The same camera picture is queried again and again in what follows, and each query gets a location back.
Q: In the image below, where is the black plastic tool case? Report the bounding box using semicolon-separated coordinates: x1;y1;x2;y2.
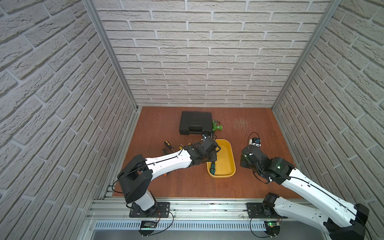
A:
179;111;213;135

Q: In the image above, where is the green hose nozzle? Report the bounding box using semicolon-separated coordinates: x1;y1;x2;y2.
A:
212;120;223;132

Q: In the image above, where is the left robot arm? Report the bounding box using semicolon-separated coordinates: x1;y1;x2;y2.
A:
117;138;221;212

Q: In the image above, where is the black yellow slim screwdriver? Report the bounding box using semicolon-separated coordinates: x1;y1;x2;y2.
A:
164;141;175;153

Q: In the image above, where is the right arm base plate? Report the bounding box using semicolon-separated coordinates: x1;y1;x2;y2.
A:
246;203;287;219

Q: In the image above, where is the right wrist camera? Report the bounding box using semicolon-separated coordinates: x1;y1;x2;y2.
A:
250;137;261;148

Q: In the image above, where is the green black screwdriver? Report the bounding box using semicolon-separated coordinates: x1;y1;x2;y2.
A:
209;163;216;176

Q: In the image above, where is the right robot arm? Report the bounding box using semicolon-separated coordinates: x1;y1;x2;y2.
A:
241;145;370;240

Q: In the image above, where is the aluminium front rail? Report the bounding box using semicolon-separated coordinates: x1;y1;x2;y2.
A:
86;197;327;223

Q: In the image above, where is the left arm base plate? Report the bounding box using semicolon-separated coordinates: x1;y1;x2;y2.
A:
129;202;170;218

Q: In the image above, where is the yellow storage box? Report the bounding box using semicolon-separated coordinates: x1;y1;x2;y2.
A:
207;139;236;179

